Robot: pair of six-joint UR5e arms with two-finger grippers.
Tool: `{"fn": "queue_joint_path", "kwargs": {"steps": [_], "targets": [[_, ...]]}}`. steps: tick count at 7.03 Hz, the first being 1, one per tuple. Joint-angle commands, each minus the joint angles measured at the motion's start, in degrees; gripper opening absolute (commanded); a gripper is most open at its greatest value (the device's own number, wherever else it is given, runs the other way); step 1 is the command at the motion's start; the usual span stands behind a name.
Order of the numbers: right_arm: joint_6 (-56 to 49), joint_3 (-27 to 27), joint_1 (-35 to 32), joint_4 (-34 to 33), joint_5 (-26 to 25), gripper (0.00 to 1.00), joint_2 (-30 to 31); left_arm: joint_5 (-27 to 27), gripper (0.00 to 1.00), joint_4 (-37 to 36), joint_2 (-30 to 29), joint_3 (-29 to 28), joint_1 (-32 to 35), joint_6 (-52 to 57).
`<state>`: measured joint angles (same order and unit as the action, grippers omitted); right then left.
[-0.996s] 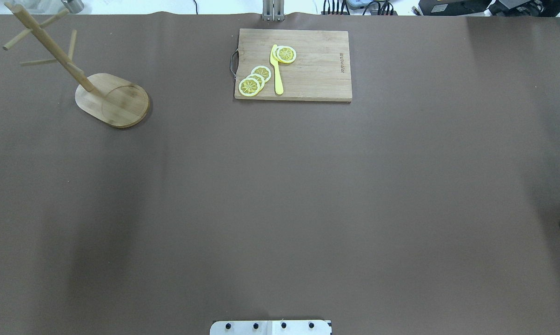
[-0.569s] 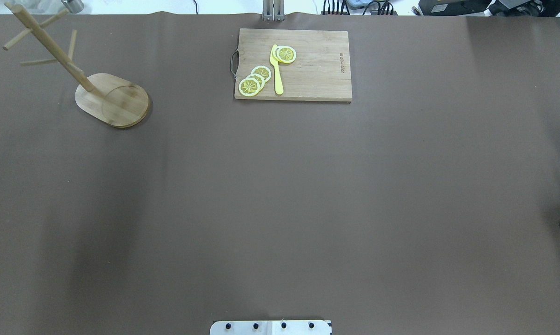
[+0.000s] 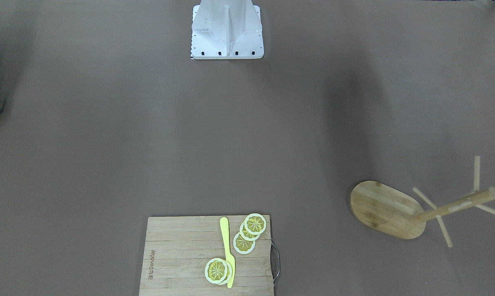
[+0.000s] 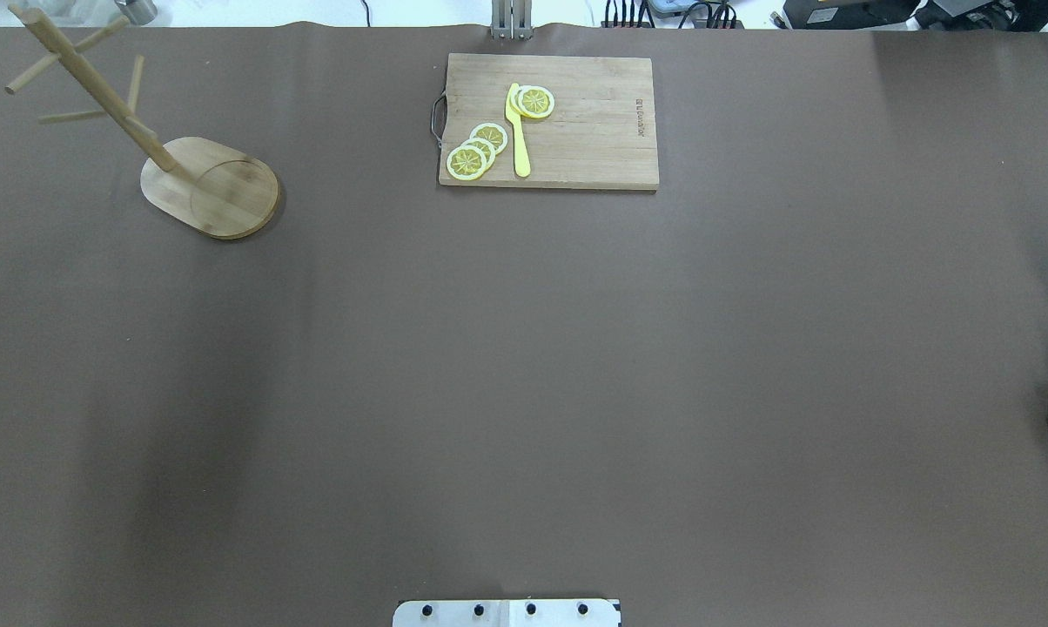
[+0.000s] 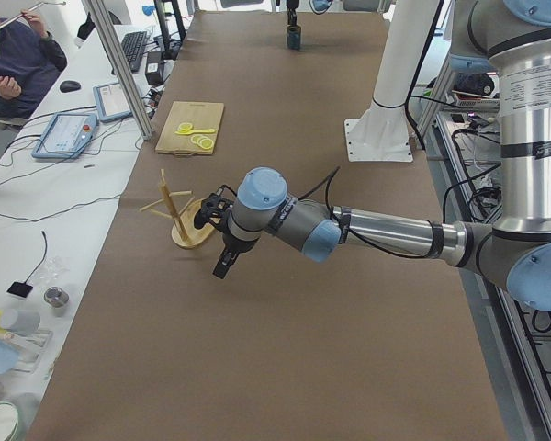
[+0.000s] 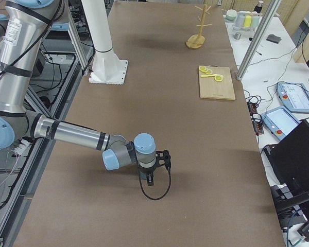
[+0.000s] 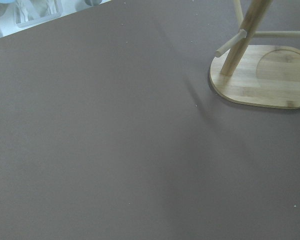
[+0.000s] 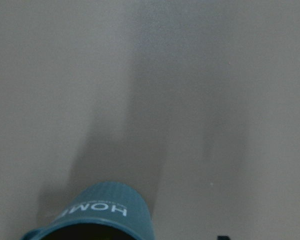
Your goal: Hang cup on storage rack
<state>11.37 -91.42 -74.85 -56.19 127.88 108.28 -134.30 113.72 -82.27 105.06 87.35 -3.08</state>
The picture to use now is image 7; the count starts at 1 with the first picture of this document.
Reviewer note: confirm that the wooden cup storage rack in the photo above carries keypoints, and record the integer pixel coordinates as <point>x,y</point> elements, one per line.
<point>257,75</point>

